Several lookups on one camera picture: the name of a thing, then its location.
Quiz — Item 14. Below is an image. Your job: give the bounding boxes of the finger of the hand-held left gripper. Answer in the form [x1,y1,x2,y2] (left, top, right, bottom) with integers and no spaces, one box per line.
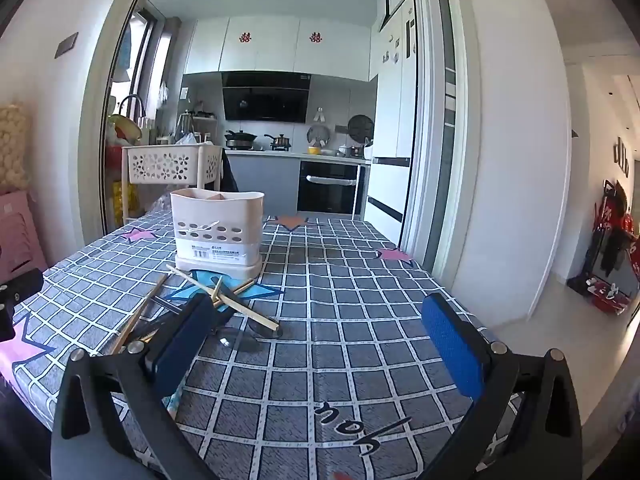
[0,269,45,313]

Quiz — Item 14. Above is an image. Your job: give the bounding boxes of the wall picture frames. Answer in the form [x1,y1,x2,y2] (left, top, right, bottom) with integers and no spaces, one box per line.
[614,136,631,177]

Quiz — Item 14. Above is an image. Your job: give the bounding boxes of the grey wall switch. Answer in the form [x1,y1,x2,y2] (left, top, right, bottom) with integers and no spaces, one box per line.
[56,31,80,58]

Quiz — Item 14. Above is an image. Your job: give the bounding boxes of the white plastic utensil holder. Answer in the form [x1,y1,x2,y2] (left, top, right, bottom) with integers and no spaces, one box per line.
[170,187,266,281]

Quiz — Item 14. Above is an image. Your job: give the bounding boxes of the cream knit cushion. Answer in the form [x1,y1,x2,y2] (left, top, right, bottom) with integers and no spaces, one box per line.
[0,102,32,195]

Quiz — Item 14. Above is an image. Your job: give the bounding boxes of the red decoration rack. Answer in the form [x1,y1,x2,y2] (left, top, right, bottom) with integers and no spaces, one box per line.
[570,179,640,317]

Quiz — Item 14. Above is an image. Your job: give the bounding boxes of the round black pan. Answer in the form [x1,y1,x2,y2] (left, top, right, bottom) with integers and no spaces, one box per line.
[347,114,376,143]

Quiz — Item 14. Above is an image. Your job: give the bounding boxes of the sliding glass door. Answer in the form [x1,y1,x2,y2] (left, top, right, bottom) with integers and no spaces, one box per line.
[407,0,471,261]

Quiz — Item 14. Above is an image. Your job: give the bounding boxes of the white refrigerator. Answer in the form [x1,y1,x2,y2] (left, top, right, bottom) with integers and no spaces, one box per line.
[362,0,418,246]

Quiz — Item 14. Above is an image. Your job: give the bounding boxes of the grey kitchen counter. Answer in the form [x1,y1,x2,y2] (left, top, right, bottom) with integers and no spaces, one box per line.
[222,149,373,216]

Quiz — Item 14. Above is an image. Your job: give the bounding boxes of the black hanging garment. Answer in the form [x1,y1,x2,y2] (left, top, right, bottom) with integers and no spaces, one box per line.
[220,151,242,193]

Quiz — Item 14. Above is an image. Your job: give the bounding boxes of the kitchen faucet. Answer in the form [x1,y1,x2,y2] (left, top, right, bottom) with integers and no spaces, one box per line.
[119,94,147,121]

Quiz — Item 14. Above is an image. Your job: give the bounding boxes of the yellow packaging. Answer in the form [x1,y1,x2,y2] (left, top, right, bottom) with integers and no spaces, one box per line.
[111,180,140,226]

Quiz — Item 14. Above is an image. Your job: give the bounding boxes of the black built-in oven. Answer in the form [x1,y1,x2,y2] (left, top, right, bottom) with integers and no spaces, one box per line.
[297,160,361,216]

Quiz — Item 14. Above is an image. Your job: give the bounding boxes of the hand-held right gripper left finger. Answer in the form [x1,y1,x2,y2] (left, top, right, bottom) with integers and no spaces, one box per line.
[50,292,236,480]

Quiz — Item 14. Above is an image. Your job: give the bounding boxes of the black range hood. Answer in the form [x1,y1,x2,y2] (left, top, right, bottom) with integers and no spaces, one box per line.
[221,71,313,123]

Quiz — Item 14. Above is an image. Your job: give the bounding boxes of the black wok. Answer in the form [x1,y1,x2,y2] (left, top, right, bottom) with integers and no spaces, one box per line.
[224,130,257,150]

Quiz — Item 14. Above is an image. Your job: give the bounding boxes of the pink plastic stool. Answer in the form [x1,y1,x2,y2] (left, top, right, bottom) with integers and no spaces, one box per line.
[0,190,49,281]

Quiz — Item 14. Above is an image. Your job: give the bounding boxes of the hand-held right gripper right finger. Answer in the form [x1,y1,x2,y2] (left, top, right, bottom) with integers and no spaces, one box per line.
[421,292,583,480]

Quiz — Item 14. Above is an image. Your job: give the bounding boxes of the cream basket storage cart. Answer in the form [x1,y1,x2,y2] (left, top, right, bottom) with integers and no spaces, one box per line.
[121,142,224,223]

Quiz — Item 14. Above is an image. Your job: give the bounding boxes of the white upper cabinets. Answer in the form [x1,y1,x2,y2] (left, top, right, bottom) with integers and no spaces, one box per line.
[183,15,381,83]

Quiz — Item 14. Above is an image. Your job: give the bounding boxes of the grey checked tablecloth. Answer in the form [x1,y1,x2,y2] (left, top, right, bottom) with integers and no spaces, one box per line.
[0,210,531,480]

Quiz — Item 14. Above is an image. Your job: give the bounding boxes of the translucent grey spoon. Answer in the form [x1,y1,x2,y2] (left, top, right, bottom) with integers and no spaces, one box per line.
[215,317,283,356]

